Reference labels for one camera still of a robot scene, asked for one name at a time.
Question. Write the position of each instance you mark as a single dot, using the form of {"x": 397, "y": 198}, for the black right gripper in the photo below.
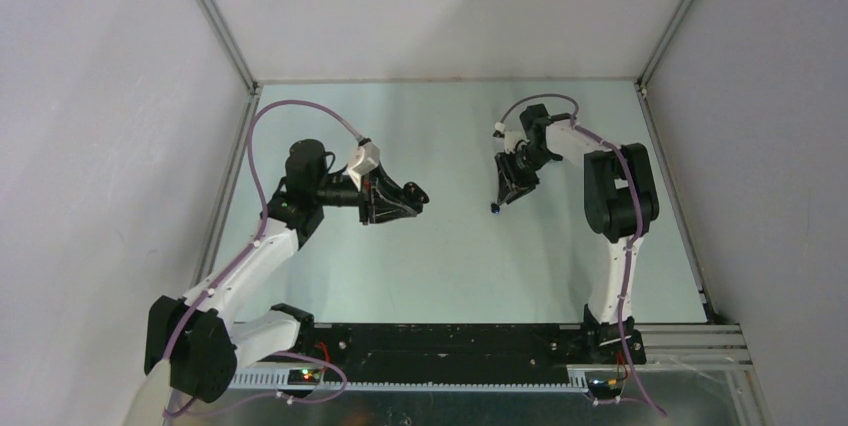
{"x": 511, "y": 184}

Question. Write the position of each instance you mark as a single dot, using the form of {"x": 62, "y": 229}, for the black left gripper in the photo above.
{"x": 376, "y": 199}

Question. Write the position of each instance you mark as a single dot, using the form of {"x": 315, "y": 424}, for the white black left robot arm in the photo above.
{"x": 196, "y": 337}

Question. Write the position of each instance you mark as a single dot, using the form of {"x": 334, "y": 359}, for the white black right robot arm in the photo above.
{"x": 620, "y": 201}

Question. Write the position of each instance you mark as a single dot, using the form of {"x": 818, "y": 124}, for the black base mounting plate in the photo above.
{"x": 456, "y": 368}

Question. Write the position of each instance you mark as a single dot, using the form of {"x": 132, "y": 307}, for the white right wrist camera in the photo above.
{"x": 512, "y": 140}

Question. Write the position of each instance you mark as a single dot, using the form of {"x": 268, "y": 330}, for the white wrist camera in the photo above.
{"x": 512, "y": 140}
{"x": 365, "y": 159}

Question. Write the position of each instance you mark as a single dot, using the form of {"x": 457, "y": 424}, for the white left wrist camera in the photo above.
{"x": 365, "y": 159}

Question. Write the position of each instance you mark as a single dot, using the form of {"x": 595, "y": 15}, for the grey slotted cable duct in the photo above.
{"x": 291, "y": 378}

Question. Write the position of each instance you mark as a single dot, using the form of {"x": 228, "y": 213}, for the aluminium frame post right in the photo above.
{"x": 669, "y": 32}

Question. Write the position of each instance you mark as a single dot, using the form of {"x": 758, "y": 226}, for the aluminium frame post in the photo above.
{"x": 669, "y": 32}
{"x": 223, "y": 33}

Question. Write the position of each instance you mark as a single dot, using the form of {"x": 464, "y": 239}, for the aluminium frame post left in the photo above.
{"x": 223, "y": 33}

